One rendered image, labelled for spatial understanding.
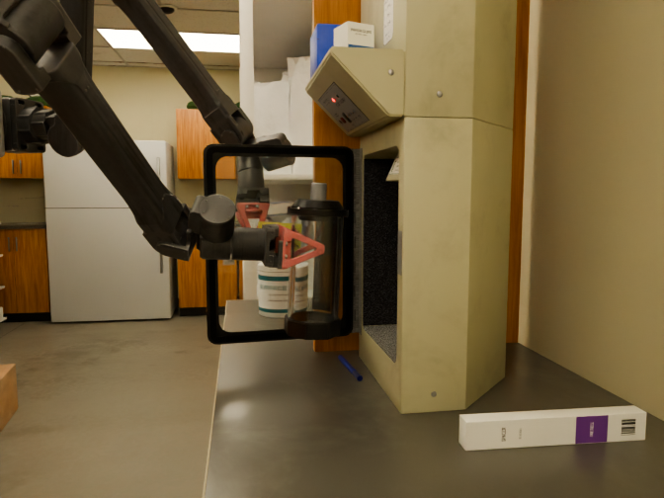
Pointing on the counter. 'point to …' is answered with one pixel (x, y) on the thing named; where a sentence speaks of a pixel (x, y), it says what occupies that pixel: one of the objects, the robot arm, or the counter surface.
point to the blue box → (320, 44)
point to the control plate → (342, 107)
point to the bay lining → (379, 244)
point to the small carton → (355, 35)
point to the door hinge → (358, 239)
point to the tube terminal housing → (448, 200)
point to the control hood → (364, 83)
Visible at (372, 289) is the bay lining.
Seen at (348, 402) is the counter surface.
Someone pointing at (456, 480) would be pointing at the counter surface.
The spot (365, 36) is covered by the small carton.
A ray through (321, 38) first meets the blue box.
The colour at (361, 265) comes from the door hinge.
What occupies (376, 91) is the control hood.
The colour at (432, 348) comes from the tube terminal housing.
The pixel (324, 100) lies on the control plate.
